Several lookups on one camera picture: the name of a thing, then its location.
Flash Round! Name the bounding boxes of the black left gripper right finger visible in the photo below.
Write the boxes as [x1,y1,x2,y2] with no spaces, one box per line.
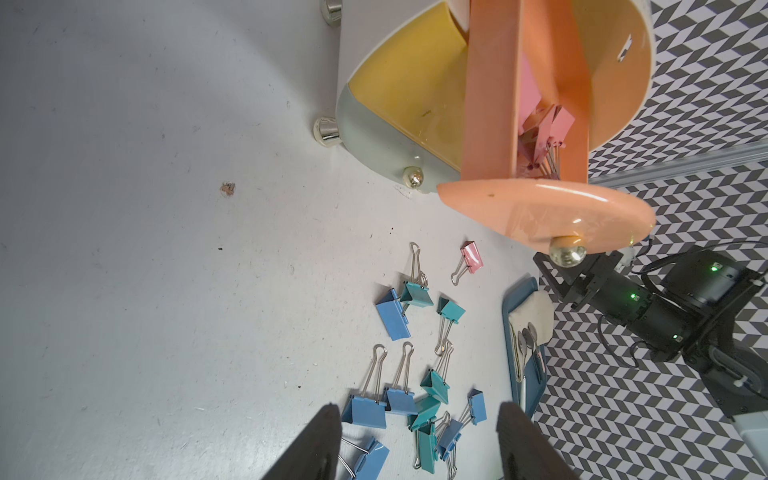
[496,402,579,480]

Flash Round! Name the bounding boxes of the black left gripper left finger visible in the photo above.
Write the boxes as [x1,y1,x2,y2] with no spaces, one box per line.
[262,404,342,480]

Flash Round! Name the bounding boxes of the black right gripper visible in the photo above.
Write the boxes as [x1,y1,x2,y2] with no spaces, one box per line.
[534,246,765,363]

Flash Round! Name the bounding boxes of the pink binder clip top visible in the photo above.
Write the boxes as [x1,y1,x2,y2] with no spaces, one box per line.
[451,241,484,286]

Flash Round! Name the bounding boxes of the blue binder clip bottom left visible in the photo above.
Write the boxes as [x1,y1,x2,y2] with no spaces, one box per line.
[338,437,390,480]

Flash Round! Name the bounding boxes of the blue binder clip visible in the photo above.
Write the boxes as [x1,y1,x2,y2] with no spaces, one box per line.
[437,412,464,480]
[341,344,388,429]
[459,388,487,426]
[384,342,417,416]
[338,437,390,480]
[375,288,411,341]

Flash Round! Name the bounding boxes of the blue binder clip right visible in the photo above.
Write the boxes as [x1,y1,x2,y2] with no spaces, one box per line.
[459,388,487,426]

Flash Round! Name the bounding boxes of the blue binder clip centre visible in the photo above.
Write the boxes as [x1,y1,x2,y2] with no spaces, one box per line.
[384,342,417,416]

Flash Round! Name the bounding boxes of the green binder clip bottom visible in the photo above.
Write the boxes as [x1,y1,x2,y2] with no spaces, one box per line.
[413,422,437,474]

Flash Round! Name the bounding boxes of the green binder clip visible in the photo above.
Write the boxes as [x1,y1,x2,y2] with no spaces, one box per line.
[400,242,434,311]
[434,296,466,357]
[413,422,437,474]
[409,395,441,431]
[420,340,454,404]

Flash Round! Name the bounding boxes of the green binder clip centre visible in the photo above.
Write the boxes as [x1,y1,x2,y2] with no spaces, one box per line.
[409,395,441,431]

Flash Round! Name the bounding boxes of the green binder clip middle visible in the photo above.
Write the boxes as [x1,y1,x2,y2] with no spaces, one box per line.
[420,340,454,404]

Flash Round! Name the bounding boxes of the green binder clip upper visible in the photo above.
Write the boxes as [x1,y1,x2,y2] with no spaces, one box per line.
[434,296,466,357]

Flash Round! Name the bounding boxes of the blue binder clip upper left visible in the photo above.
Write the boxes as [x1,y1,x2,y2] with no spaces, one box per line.
[375,288,411,341]

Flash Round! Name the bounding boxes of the green binder clip top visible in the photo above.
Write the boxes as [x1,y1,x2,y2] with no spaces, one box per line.
[400,242,434,311]

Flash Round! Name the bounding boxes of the white round drawer cabinet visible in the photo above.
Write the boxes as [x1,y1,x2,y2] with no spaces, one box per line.
[334,1,656,192]

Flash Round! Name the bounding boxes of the pale green bottom drawer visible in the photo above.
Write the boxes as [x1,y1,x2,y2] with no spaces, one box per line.
[336,86,459,193]

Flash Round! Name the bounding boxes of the yellow middle drawer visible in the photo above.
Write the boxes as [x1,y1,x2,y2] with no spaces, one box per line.
[348,1,468,171]

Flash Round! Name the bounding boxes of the teal cutting board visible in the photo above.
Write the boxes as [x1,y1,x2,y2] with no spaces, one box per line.
[501,276,550,419]

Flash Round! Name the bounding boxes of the metal spoons on cloth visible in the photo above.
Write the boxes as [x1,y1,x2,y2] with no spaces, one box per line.
[518,323,547,382]

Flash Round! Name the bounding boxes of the beige cloth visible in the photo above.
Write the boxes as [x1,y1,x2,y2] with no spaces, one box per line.
[507,291,554,383]

